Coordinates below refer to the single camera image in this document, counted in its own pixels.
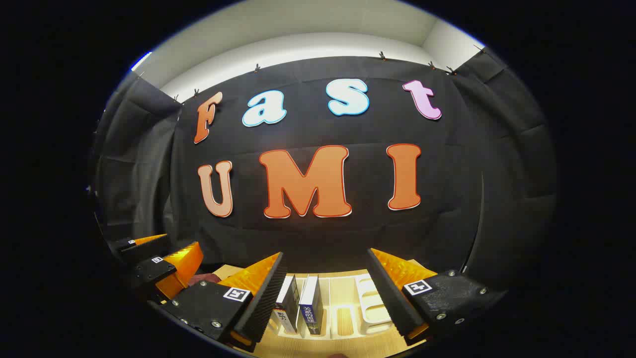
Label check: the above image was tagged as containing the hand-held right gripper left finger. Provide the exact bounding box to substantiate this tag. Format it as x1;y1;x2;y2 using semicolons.
149;252;288;354

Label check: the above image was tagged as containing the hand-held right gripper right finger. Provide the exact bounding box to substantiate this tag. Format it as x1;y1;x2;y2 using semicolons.
367;248;507;346

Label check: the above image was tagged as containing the white bookshelf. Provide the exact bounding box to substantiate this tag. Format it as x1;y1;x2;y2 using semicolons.
271;272;398;341

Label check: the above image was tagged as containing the portrait cover book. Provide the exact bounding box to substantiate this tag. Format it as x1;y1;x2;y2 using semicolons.
271;274;301;335

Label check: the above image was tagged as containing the blue cover book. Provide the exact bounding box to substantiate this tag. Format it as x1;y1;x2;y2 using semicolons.
298;274;324;336

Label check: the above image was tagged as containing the maroon schoolbag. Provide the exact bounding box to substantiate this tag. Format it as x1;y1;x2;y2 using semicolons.
190;271;222;288

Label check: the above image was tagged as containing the black backdrop cloth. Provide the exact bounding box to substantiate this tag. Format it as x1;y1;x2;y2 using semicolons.
92;47;557;290

